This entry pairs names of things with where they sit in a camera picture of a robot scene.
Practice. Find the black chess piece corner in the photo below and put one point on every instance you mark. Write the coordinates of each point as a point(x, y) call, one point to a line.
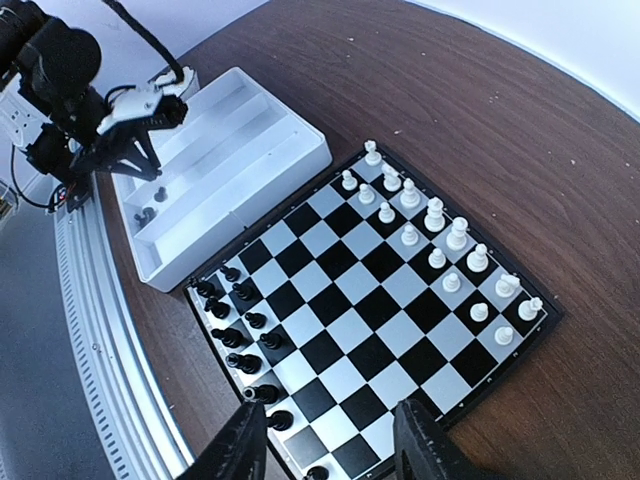
point(266, 393)

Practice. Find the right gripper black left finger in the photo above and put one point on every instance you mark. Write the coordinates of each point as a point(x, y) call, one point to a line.
point(238, 451)

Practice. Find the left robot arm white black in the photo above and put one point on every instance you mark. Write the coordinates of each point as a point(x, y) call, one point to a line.
point(54, 115)

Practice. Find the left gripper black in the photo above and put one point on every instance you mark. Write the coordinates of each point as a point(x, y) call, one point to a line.
point(124, 149)

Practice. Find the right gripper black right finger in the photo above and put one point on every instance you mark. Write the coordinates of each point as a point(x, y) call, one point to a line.
point(422, 450)

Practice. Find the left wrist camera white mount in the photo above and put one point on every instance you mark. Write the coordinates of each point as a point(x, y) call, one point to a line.
point(149, 107)

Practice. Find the black chess piece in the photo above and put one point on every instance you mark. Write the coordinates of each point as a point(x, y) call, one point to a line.
point(231, 274)

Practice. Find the white chess pieces row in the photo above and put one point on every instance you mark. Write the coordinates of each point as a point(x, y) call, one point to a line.
point(452, 279)

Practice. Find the black chess piece file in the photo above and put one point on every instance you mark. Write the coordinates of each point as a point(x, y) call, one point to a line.
point(249, 364)
point(217, 308)
point(230, 337)

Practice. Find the black chess pawn file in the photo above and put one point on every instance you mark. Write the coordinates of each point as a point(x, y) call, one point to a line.
point(271, 340)
point(280, 420)
point(256, 320)
point(317, 472)

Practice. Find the aluminium front rail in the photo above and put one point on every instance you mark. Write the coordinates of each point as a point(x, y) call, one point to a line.
point(134, 424)

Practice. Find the black and silver chessboard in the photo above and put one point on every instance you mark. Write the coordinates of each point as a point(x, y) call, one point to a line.
point(348, 355)

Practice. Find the black chess pieces pile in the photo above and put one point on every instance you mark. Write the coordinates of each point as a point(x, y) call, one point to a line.
point(149, 213)

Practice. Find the white plastic tray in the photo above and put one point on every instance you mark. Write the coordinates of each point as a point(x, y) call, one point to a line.
point(240, 152)

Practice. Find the black chess pawn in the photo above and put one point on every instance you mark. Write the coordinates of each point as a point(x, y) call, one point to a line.
point(205, 289)
point(244, 292)

